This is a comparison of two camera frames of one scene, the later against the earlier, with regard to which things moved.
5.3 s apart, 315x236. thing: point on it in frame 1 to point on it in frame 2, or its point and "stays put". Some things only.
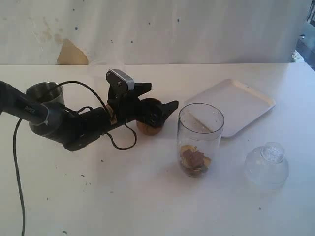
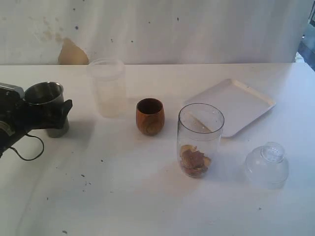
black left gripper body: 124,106 to 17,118
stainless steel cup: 46,92 stays put
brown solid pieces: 193,162 stays put
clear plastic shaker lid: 266,166 stays put
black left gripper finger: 159,112 to 55,114
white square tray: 238,103 stays put
